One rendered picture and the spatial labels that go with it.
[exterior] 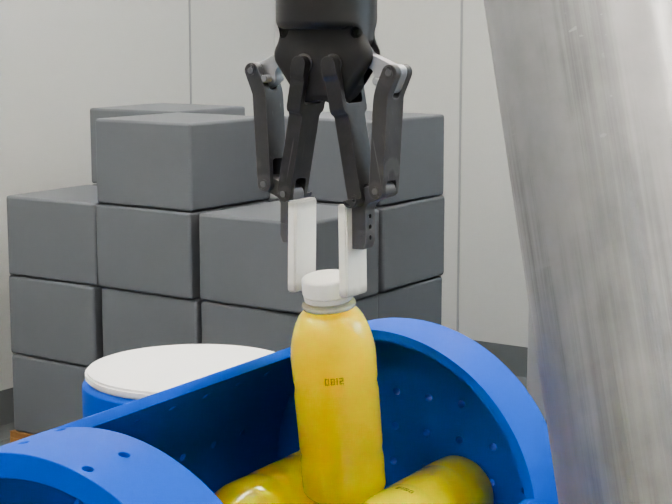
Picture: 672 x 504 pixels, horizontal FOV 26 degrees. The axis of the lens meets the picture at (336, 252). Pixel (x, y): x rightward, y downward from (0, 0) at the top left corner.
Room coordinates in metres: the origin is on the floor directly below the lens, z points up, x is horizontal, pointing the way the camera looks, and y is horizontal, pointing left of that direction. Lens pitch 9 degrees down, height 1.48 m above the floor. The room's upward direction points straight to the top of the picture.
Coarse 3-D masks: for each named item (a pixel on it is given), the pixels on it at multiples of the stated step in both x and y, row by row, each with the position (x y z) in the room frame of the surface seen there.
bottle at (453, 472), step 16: (432, 464) 1.15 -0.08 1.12; (448, 464) 1.15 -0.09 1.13; (464, 464) 1.15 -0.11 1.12; (400, 480) 1.11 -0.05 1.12; (416, 480) 1.11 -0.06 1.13; (432, 480) 1.11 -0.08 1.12; (448, 480) 1.12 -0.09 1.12; (464, 480) 1.13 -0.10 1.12; (480, 480) 1.15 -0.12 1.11; (384, 496) 1.07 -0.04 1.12; (400, 496) 1.07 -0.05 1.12; (416, 496) 1.08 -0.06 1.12; (432, 496) 1.09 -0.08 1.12; (448, 496) 1.10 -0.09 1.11; (464, 496) 1.12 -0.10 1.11; (480, 496) 1.14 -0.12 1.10
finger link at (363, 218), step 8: (392, 184) 1.07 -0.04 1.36; (368, 192) 1.06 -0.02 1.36; (392, 192) 1.06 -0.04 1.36; (368, 200) 1.06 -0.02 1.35; (376, 200) 1.06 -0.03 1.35; (352, 208) 1.07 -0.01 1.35; (360, 208) 1.07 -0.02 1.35; (368, 208) 1.07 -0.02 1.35; (352, 216) 1.07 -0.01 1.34; (360, 216) 1.07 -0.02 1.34; (368, 216) 1.07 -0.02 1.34; (352, 224) 1.07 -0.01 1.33; (360, 224) 1.07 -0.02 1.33; (368, 224) 1.07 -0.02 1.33; (352, 232) 1.07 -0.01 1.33; (360, 232) 1.07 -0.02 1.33; (368, 232) 1.07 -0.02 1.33; (352, 240) 1.07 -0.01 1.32; (360, 240) 1.07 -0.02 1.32; (368, 240) 1.07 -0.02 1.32; (352, 248) 1.07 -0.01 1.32; (360, 248) 1.07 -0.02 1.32
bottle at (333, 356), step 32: (320, 320) 1.07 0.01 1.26; (352, 320) 1.08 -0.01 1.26; (320, 352) 1.07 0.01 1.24; (352, 352) 1.07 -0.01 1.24; (320, 384) 1.07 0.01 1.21; (352, 384) 1.07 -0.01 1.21; (320, 416) 1.07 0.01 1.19; (352, 416) 1.07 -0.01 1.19; (320, 448) 1.08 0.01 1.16; (352, 448) 1.07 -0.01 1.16; (320, 480) 1.08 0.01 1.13; (352, 480) 1.08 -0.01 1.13; (384, 480) 1.10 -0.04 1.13
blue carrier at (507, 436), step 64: (384, 320) 1.21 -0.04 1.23; (192, 384) 1.04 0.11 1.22; (256, 384) 1.19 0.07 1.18; (384, 384) 1.22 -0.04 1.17; (448, 384) 1.19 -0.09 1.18; (512, 384) 1.15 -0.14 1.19; (0, 448) 0.85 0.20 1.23; (64, 448) 0.83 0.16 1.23; (128, 448) 0.84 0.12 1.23; (192, 448) 1.15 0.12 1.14; (256, 448) 1.25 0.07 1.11; (384, 448) 1.22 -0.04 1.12; (448, 448) 1.19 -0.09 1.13; (512, 448) 1.10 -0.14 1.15
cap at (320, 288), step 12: (312, 276) 1.09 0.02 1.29; (324, 276) 1.09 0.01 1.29; (336, 276) 1.09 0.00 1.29; (312, 288) 1.07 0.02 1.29; (324, 288) 1.07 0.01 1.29; (336, 288) 1.07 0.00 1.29; (312, 300) 1.08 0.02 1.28; (324, 300) 1.07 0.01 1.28; (336, 300) 1.07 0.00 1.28; (348, 300) 1.08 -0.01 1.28
